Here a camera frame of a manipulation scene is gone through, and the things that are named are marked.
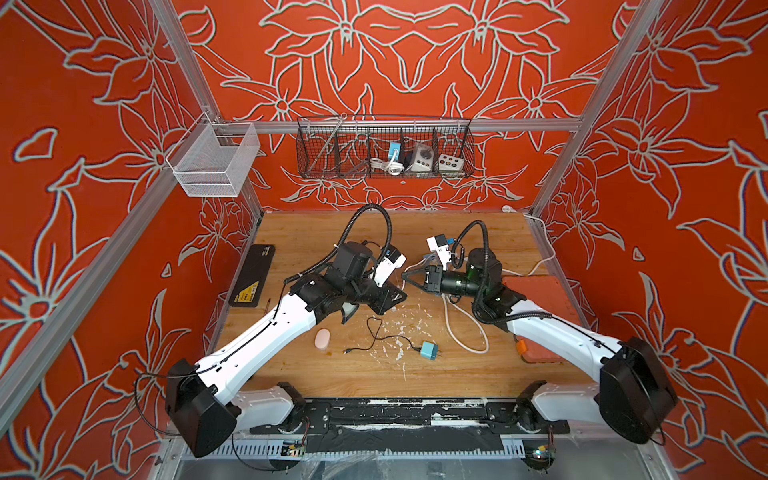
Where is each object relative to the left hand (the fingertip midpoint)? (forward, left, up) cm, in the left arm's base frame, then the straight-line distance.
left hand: (403, 292), depth 71 cm
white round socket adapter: (+42, -5, +10) cm, 44 cm away
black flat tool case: (+16, +52, -22) cm, 59 cm away
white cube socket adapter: (+45, -13, +6) cm, 48 cm away
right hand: (+1, +1, +3) cm, 4 cm away
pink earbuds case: (-4, +23, -22) cm, 32 cm away
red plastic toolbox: (+13, -46, -18) cm, 51 cm away
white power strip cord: (-7, -14, +5) cm, 16 cm away
